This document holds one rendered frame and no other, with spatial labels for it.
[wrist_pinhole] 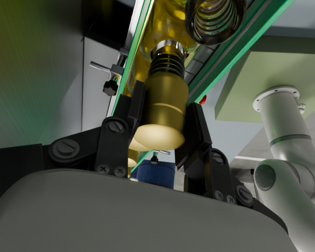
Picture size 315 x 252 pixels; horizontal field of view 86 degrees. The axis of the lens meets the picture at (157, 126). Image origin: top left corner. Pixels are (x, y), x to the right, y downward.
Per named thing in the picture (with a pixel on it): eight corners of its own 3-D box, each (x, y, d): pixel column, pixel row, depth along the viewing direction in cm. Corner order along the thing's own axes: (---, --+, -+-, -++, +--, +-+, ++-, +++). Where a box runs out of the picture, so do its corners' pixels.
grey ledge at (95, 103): (97, 16, 43) (80, 40, 37) (130, 31, 45) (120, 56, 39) (85, 150, 119) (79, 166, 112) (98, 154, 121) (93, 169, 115)
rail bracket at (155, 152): (157, 128, 67) (152, 160, 59) (173, 134, 68) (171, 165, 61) (153, 133, 70) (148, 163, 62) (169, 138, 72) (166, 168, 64)
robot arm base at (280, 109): (319, 88, 49) (345, 135, 41) (288, 113, 60) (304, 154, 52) (266, 83, 49) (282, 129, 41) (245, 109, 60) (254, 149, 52)
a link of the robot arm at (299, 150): (289, 152, 52) (309, 210, 44) (253, 144, 49) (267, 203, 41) (324, 139, 44) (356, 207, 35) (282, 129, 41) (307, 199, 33)
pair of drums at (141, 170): (128, 166, 369) (117, 213, 317) (133, 139, 263) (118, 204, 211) (162, 172, 377) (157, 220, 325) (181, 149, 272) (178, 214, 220)
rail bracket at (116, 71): (103, 34, 37) (80, 73, 30) (132, 47, 39) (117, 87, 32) (101, 49, 41) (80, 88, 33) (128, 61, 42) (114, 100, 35)
